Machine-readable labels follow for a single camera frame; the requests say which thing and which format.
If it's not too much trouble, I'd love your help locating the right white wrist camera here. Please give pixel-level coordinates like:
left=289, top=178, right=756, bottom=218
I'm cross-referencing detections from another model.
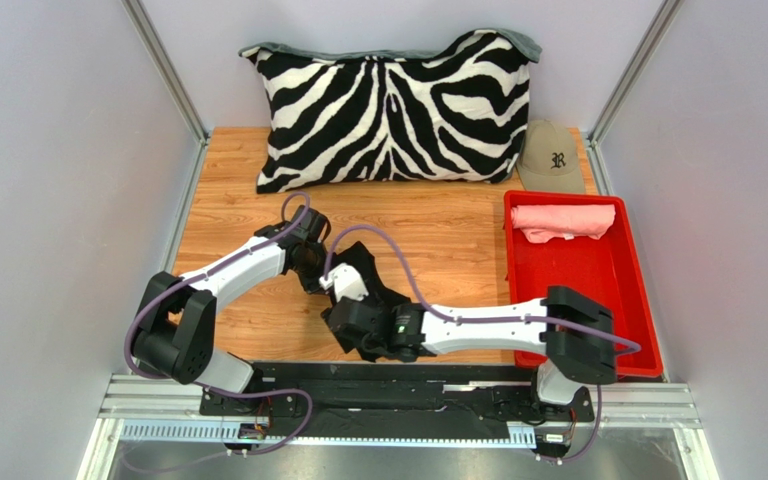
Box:
left=319, top=263, right=369, bottom=303

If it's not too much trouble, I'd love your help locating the left aluminium frame post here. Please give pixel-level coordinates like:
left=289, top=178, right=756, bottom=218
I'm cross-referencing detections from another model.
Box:
left=122, top=0, right=210, bottom=145

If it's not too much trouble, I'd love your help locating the aluminium frame post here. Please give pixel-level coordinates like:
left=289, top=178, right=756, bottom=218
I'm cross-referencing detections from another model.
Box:
left=588, top=0, right=685, bottom=144
left=122, top=0, right=210, bottom=145

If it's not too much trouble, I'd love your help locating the beige baseball cap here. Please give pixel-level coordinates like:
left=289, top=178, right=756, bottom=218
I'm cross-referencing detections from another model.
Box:
left=516, top=120, right=586, bottom=194

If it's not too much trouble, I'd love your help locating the right aluminium frame post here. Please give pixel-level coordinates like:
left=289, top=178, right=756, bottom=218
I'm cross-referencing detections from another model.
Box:
left=588, top=0, right=685, bottom=144

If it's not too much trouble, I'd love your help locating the rolled pink t-shirt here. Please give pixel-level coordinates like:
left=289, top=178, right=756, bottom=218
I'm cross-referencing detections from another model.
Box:
left=510, top=204, right=616, bottom=244

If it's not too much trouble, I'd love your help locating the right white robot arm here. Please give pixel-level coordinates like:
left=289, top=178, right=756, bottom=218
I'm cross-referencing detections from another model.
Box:
left=322, top=286, right=618, bottom=406

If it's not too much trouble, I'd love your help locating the black t-shirt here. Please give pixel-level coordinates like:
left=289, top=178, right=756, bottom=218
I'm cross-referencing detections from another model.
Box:
left=320, top=240, right=415, bottom=364

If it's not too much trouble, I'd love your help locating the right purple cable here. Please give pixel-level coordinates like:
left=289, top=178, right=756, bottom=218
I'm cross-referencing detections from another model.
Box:
left=320, top=224, right=644, bottom=465

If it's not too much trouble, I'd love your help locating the zebra striped pillow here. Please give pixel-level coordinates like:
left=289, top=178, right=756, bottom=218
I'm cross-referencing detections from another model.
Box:
left=240, top=28, right=543, bottom=194

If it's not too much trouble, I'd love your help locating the red plastic tray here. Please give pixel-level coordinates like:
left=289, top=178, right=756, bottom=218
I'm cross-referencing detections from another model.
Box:
left=504, top=190, right=664, bottom=378

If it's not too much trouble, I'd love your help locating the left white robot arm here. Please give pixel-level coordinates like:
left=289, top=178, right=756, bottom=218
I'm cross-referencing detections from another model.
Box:
left=125, top=205, right=331, bottom=394

